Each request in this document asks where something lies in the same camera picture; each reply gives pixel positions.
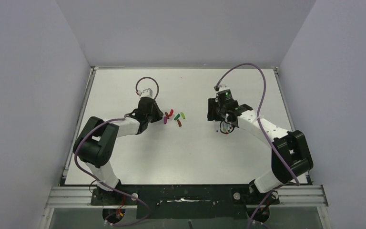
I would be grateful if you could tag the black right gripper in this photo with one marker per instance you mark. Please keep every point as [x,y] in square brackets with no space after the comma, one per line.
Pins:
[218,114]

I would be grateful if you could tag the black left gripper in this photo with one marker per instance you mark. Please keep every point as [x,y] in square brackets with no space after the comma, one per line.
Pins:
[155,113]

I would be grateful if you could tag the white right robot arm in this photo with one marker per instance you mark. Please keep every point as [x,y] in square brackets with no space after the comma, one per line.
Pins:
[290,156]

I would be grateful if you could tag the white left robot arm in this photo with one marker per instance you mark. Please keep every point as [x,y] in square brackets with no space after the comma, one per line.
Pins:
[94,146]

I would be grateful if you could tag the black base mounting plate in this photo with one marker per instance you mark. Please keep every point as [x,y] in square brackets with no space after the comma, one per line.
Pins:
[237,201]

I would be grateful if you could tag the aluminium rail frame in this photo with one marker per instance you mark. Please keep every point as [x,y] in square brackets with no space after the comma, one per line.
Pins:
[288,196]

